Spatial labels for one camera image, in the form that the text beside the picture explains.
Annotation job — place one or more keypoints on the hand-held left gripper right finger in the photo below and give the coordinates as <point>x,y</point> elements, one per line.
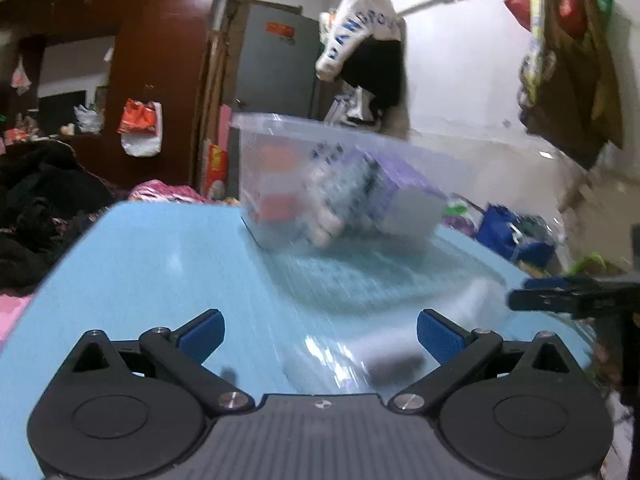
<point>440,339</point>

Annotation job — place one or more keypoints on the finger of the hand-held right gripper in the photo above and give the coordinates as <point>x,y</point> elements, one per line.
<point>552,283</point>
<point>545,300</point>

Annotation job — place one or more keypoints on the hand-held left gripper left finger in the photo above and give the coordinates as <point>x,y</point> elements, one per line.
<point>201,336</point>

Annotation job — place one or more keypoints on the clear plastic zip bag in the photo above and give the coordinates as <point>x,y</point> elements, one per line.
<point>350,350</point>

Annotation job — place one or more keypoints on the purple tissue pack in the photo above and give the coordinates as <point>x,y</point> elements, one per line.
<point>400,195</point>

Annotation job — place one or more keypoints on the white plastic basket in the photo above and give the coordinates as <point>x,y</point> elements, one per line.
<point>270,130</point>

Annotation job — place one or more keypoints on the blue shopping bag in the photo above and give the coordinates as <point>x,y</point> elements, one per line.
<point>505,232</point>

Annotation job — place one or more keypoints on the purple plastic bag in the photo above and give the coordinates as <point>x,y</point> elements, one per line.
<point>462,222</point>

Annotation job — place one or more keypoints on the green white packet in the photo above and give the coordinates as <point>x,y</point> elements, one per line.
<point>459,205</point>

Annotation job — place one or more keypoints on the floral quilt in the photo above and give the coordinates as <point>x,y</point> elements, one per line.
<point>167,192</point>

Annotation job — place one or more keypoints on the red printed bag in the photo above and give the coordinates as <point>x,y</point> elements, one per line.
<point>218,167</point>

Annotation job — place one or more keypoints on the pink blanket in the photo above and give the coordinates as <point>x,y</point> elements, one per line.
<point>12,320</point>

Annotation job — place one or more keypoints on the pile of black clothes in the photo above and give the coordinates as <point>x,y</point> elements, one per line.
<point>45,210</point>

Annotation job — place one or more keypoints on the hanging olive brown bag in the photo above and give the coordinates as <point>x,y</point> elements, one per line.
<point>570,75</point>

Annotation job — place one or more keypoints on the pink board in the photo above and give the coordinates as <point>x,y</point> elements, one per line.
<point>225,125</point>

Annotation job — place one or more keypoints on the orange white plastic bag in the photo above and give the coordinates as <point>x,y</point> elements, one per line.
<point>141,125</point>

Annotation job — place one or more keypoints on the white black garment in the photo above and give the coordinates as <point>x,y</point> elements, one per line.
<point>357,107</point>

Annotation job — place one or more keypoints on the black television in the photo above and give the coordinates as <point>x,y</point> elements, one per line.
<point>60,112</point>

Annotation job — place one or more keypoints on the black hanging garment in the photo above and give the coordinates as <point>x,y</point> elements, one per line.
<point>380,75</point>

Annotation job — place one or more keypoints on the grey metal door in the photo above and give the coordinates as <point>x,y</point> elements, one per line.
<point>275,65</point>

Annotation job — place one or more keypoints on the hanging red bag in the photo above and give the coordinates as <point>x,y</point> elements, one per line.
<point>519,0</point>

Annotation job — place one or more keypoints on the dark wooden wardrobe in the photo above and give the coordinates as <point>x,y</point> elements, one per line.
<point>165,50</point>

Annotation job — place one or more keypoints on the pink white hanging bag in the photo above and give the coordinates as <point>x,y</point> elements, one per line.
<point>21,77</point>

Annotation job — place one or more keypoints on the white hooded sweatshirt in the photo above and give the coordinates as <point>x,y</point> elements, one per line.
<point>360,15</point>

